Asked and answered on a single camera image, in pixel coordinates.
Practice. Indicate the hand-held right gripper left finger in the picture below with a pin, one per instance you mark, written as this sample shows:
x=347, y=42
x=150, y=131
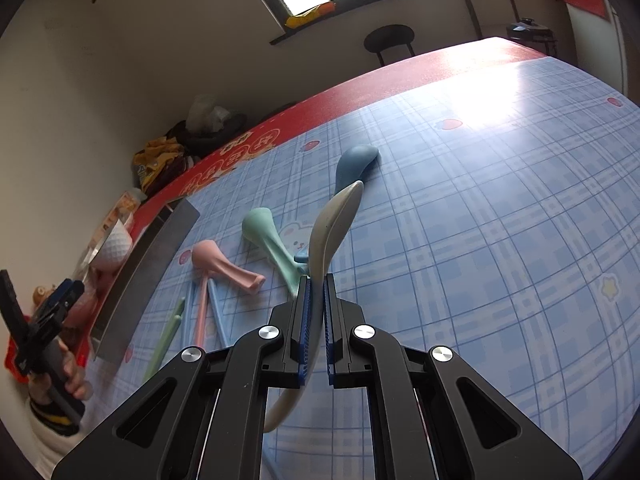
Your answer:
x=305, y=320

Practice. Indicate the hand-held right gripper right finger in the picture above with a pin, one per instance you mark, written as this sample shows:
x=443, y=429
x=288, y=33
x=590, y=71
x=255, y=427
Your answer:
x=328, y=330

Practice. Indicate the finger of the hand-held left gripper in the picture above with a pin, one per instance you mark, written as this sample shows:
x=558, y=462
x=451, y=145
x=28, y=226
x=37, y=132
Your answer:
x=62, y=300

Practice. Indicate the blue chopstick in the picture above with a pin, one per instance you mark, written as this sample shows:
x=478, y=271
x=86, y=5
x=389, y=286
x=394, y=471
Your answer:
x=218, y=315
x=187, y=315

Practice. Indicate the metal rectangular tray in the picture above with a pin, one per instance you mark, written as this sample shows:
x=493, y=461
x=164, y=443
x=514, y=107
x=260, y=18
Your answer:
x=145, y=270

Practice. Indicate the green plastic spoon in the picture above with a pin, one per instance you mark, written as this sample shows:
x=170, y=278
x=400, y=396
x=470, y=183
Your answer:
x=260, y=227

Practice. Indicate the beige plastic spoon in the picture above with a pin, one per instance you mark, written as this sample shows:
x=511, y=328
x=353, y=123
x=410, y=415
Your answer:
x=330, y=220

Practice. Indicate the pink plastic spoon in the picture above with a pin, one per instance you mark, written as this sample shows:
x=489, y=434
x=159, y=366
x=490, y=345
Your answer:
x=210, y=260

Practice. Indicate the person's left forearm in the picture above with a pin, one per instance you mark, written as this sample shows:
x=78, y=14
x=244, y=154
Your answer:
x=50, y=412

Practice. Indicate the person's left hand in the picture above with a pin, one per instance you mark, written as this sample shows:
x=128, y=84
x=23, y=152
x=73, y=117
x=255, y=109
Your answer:
x=76, y=379

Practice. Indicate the red container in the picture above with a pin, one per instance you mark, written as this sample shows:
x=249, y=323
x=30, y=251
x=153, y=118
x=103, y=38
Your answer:
x=11, y=362

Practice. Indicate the pink bowl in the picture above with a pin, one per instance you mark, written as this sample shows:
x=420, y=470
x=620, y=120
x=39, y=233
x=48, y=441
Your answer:
x=92, y=295

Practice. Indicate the white textured bowl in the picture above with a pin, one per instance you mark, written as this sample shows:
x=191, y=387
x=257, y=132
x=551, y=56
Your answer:
x=116, y=245

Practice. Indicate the pink chopstick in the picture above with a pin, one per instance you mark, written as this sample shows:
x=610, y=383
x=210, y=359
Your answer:
x=200, y=310

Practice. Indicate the green chopstick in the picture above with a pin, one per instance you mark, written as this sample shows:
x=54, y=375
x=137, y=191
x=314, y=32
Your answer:
x=167, y=332

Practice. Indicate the orange snack box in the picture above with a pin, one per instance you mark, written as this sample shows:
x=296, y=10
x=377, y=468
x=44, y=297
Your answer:
x=122, y=205

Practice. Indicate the blue plastic spoon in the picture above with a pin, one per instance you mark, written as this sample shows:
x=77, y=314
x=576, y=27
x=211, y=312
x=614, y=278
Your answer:
x=356, y=162

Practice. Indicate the yellow printed bag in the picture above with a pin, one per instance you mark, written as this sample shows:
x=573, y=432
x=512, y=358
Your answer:
x=155, y=157

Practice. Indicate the blue plaid tablecloth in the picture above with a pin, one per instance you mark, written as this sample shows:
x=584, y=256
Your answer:
x=475, y=235

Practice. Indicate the black bag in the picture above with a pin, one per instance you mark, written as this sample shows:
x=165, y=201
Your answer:
x=212, y=141

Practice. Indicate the clear plastic bag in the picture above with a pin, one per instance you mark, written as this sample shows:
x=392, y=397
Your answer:
x=205, y=112

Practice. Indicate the red printed tablecloth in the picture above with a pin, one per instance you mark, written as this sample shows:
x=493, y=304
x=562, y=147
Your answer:
x=380, y=85

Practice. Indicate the black round stool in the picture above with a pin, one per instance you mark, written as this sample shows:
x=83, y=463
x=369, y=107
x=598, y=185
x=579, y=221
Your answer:
x=389, y=37

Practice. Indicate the yellow packet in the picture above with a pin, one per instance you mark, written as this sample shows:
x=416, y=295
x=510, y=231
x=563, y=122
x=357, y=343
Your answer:
x=305, y=17

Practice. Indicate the black device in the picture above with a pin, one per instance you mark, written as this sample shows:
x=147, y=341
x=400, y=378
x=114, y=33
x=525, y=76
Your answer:
x=530, y=27

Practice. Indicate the dark wooden frame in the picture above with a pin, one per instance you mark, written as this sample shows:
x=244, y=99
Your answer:
x=471, y=15

